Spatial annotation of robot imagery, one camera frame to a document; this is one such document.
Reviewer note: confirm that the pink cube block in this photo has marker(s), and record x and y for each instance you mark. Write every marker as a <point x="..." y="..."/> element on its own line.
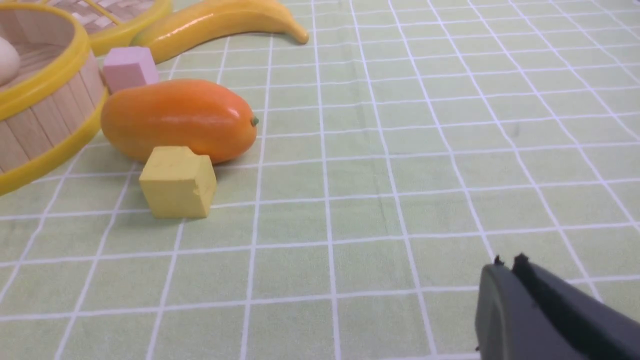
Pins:
<point x="128" y="67"/>

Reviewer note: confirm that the yellow plastic banana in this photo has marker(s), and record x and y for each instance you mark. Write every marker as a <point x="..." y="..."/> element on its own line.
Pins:
<point x="208" y="20"/>

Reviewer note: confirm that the green checkered tablecloth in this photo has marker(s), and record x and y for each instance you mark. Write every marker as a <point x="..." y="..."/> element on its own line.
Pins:
<point x="403" y="147"/>

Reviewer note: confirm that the yellow cube block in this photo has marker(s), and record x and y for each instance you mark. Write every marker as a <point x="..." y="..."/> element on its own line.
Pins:
<point x="178" y="183"/>

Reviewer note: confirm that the orange toy mango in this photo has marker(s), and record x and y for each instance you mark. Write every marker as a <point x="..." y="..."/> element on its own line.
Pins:
<point x="202" y="115"/>

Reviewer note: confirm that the woven bamboo steamer lid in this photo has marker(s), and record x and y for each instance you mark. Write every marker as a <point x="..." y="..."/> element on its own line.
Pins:
<point x="113" y="23"/>

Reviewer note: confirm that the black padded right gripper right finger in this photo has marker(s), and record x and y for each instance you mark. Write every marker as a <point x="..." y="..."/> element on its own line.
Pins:
<point x="595" y="330"/>

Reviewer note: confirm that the white toy bun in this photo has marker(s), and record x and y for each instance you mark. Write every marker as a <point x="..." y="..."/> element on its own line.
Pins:
<point x="10" y="62"/>

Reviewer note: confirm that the bamboo steamer tray yellow rim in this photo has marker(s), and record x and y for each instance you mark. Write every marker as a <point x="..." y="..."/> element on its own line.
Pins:
<point x="52" y="109"/>

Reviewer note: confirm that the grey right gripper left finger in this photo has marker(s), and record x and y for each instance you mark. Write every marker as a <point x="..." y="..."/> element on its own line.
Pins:
<point x="509" y="325"/>

